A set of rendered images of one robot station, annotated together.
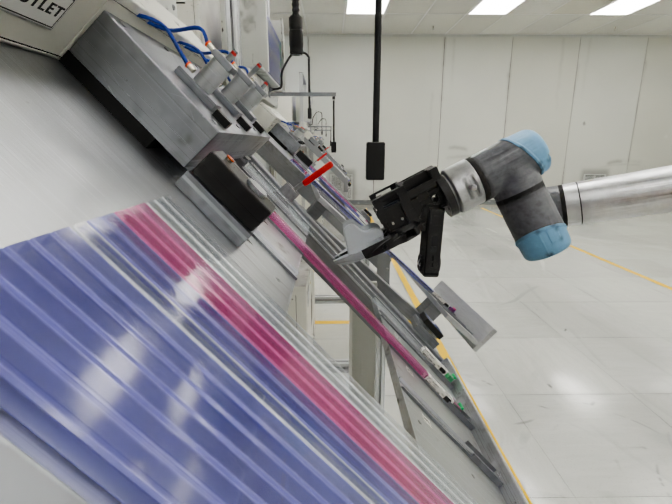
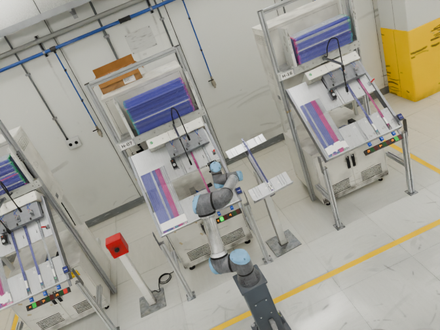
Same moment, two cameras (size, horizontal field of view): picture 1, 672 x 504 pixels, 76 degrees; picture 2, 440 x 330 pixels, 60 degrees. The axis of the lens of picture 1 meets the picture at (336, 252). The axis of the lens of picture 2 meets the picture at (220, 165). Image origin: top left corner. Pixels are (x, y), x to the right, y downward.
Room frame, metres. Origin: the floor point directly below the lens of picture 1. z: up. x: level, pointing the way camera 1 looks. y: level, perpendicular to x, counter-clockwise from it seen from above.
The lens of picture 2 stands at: (0.55, -2.74, 2.41)
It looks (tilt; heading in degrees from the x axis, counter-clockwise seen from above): 28 degrees down; 86
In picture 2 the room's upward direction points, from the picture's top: 22 degrees counter-clockwise
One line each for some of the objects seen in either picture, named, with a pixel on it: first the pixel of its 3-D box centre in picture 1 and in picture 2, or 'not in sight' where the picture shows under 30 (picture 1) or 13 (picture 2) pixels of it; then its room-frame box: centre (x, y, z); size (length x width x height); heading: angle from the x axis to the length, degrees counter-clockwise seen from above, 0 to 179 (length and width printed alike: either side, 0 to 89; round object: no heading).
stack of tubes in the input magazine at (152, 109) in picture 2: not in sight; (159, 105); (0.49, 0.30, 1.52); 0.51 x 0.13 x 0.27; 1
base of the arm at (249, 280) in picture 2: not in sight; (247, 273); (0.58, -0.85, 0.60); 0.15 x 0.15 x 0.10
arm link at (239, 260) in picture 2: not in sight; (240, 260); (0.57, -0.85, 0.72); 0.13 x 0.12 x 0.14; 157
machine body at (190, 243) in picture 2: not in sight; (202, 215); (0.42, 0.42, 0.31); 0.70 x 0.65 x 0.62; 1
